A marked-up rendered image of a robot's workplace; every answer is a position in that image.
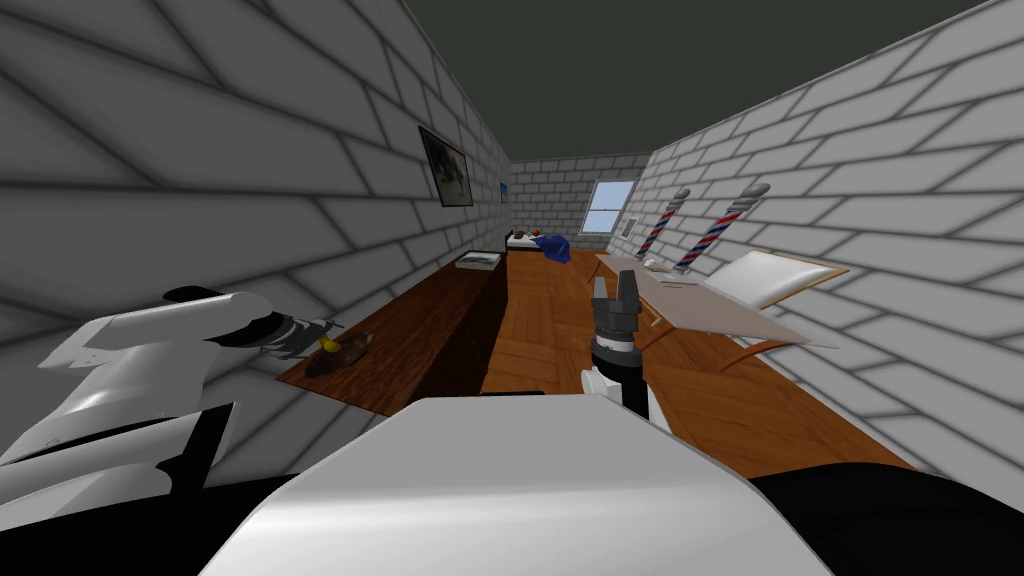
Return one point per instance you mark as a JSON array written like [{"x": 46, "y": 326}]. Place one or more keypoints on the pale wooden desk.
[{"x": 704, "y": 308}]

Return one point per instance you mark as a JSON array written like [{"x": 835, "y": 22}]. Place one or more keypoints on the dark framed wall picture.
[{"x": 446, "y": 170}]

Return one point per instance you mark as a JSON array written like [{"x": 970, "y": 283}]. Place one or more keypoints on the red blue striped barber pole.
[
  {"x": 720, "y": 228},
  {"x": 660, "y": 224}
]

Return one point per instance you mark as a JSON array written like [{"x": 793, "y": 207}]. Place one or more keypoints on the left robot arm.
[{"x": 144, "y": 352}]

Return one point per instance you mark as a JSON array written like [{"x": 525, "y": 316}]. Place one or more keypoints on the yellow fruit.
[{"x": 329, "y": 345}]

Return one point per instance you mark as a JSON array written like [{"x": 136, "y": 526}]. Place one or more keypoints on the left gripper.
[{"x": 298, "y": 338}]

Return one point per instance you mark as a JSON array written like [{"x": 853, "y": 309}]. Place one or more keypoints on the dark brown wooden sideboard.
[{"x": 432, "y": 320}]

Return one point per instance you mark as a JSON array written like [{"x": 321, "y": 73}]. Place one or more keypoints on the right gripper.
[{"x": 616, "y": 322}]

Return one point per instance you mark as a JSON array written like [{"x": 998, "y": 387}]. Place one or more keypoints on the brown oval plate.
[{"x": 344, "y": 358}]

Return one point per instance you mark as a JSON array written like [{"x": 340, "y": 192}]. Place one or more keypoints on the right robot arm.
[{"x": 628, "y": 378}]

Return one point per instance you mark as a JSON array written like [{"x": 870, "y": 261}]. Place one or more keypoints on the small grey wall picture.
[{"x": 630, "y": 227}]

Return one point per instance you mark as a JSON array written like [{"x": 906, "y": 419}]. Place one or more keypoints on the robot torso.
[{"x": 496, "y": 496}]

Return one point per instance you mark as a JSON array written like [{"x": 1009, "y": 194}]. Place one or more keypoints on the bright window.
[{"x": 608, "y": 206}]

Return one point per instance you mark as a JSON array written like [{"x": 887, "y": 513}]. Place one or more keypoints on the grey flat book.
[{"x": 478, "y": 260}]

